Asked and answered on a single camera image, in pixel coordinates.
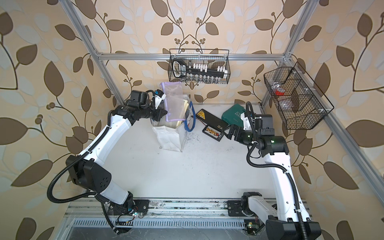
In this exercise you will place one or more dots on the purple pouch cream edge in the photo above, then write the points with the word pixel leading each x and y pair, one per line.
pixel 174 101

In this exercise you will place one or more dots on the white canvas tote bag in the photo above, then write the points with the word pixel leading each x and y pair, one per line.
pixel 173 138

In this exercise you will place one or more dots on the black socket tool set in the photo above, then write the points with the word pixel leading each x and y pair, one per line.
pixel 181 69

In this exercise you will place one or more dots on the back wire basket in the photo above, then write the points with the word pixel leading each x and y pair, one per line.
pixel 213 57

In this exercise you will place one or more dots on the red object in basket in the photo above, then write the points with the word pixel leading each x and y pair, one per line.
pixel 278 90

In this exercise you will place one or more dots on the right wire basket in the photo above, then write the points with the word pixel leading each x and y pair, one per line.
pixel 304 104

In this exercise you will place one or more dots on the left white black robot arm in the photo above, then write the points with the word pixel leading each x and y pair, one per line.
pixel 86 169

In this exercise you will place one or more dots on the green plastic tool case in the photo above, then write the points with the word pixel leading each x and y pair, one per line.
pixel 232 116

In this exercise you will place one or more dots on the black yellow tool case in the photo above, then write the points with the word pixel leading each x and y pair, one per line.
pixel 211 120

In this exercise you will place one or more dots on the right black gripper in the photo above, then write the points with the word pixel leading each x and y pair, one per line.
pixel 239 135

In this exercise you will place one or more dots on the wire basket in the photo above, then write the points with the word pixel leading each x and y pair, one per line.
pixel 213 57
pixel 304 104

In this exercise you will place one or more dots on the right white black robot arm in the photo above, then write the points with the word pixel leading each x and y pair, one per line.
pixel 290 219

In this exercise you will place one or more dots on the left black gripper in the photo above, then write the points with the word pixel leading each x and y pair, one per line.
pixel 159 112

